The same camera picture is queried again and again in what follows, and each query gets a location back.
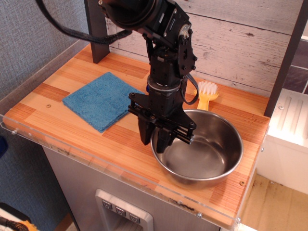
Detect orange object bottom left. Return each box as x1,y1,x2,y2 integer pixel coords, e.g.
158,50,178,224
0,216,38,231

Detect silver dispenser panel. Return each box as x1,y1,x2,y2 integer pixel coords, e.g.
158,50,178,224
95,189,154,231

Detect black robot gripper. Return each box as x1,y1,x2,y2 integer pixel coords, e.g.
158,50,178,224
128,81,197,154

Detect dark grey post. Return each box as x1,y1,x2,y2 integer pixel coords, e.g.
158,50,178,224
84,0,110,64
264,0,308,117

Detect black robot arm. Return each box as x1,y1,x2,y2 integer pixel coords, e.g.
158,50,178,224
99,0,197,153

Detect stainless steel pot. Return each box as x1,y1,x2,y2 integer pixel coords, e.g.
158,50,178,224
151,109,244,189

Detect white toy sink unit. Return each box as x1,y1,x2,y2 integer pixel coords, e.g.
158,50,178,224
257,36,308,193

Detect grey toy fridge cabinet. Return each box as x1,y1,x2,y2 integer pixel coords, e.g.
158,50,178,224
43,148,220,231

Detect yellow dish brush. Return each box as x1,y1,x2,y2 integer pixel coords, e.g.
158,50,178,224
197,81,218,111

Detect dark grey left post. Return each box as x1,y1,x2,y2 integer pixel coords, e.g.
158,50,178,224
84,0,110,64

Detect dark grey right post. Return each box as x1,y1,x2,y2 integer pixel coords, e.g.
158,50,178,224
264,0,308,117

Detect clear acrylic front guard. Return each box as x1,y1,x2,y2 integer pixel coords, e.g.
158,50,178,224
2,112,242,229

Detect blue folded cloth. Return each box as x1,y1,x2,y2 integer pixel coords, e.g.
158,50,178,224
62,72,142,133

